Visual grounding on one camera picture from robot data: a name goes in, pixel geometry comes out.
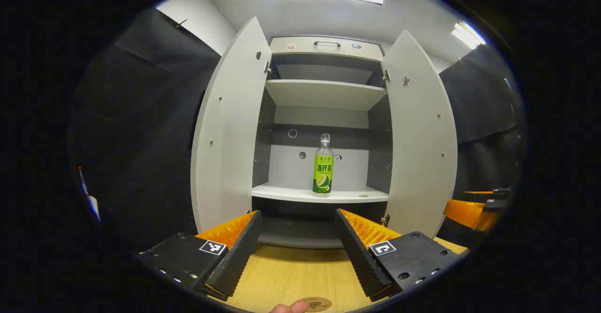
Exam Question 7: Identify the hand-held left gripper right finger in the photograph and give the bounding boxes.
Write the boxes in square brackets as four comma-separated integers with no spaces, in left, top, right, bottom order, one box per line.
[334,208,464,303]

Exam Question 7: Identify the green label bottle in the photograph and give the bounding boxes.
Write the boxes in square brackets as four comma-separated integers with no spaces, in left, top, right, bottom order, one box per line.
[312,133,334,196]

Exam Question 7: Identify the grey cabinet door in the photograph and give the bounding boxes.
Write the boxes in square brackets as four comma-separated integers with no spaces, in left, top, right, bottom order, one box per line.
[190,16,273,235]
[380,29,458,239]

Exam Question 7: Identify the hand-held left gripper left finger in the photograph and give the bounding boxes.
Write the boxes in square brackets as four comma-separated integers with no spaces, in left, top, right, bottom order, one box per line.
[137,210,262,301]

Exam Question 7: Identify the grey cabinet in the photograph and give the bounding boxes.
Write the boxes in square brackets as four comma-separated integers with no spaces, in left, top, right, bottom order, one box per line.
[251,36,393,249]

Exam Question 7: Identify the grey cabinet drawer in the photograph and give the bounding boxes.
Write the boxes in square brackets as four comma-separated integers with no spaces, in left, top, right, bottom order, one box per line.
[269,36,385,62]

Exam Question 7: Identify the black backdrop cloth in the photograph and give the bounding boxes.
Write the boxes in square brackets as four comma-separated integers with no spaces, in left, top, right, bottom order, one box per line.
[439,43,524,248]
[70,7,221,252]

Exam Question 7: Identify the small ceiling light panel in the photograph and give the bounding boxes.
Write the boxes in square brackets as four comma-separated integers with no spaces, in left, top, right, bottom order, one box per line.
[452,21,487,50]

